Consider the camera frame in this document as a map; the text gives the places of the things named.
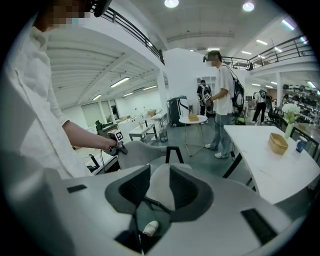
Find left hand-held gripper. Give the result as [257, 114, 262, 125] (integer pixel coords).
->
[107, 129, 129, 157]

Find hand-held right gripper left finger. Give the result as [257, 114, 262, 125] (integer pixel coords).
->
[57, 164, 152, 256]

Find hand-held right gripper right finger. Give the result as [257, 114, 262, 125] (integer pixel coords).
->
[149, 164, 307, 256]

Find beige chair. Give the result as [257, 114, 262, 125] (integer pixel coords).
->
[117, 140, 193, 216]

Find person's left forearm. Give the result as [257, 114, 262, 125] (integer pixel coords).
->
[61, 119, 118, 151]

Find black office chair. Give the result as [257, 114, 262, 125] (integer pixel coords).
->
[94, 119, 105, 137]
[264, 94, 288, 131]

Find white table with black legs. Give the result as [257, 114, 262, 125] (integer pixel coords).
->
[222, 124, 320, 206]

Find grey desk white top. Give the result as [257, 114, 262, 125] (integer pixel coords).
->
[128, 122, 159, 144]

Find wooden desk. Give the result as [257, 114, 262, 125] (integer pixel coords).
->
[96, 122, 118, 138]

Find white sink table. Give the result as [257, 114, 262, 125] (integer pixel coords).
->
[142, 107, 168, 131]

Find person's white shoe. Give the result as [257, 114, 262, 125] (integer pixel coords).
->
[142, 220, 160, 237]

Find dark grey machine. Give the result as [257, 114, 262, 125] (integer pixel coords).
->
[166, 95, 189, 128]

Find round white table gold legs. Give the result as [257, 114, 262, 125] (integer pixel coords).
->
[178, 114, 209, 158]

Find ceiling tube light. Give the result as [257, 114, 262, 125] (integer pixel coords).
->
[109, 76, 131, 88]

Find wooden tray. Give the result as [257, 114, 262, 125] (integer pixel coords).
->
[268, 132, 289, 156]

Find green bag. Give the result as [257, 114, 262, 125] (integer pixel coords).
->
[234, 111, 247, 126]

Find blue mug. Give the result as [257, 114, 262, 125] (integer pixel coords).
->
[295, 136, 309, 153]

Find small pale vase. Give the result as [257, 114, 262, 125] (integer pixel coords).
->
[284, 123, 295, 140]

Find person's white shirt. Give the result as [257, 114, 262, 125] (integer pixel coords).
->
[0, 24, 101, 181]

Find black mezzanine railing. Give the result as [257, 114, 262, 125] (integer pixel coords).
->
[222, 34, 316, 71]
[89, 6, 166, 66]

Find small green plant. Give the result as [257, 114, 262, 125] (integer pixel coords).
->
[281, 102, 301, 125]

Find cluttered equipment shelf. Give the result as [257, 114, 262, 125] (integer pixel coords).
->
[281, 83, 320, 112]

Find person's head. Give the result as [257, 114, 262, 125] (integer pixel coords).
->
[33, 0, 92, 33]

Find white wall shelf unit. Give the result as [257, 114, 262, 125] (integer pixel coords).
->
[196, 76, 217, 93]

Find black frame table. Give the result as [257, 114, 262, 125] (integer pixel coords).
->
[291, 122, 320, 163]

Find black head-mounted camera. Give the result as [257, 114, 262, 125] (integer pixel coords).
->
[89, 0, 113, 18]

